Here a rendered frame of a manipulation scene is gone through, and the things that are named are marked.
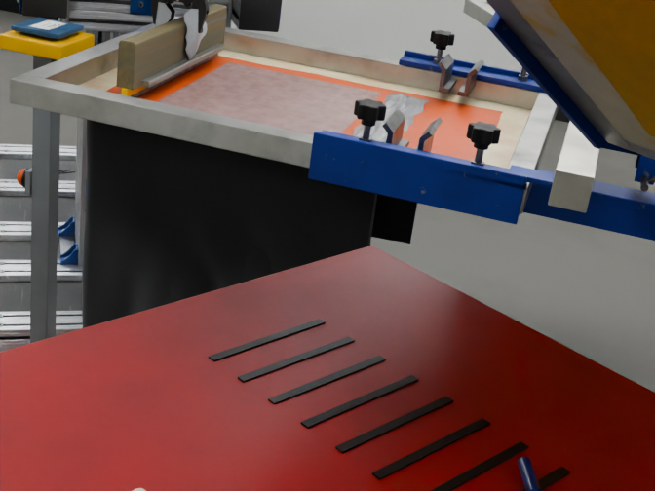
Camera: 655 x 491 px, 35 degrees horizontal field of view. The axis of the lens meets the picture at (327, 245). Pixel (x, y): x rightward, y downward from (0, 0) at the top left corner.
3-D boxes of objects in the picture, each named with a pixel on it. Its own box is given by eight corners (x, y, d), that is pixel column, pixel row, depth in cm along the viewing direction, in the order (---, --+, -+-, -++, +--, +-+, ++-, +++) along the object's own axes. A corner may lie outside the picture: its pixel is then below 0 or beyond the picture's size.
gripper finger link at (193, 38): (214, 55, 184) (211, 2, 181) (202, 61, 179) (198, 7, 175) (198, 55, 185) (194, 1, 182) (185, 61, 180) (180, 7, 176)
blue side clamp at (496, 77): (394, 91, 198) (400, 55, 195) (400, 85, 203) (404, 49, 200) (552, 122, 192) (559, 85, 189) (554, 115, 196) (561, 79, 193)
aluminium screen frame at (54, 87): (9, 102, 159) (9, 78, 158) (168, 34, 211) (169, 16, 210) (521, 214, 143) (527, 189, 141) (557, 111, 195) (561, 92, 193)
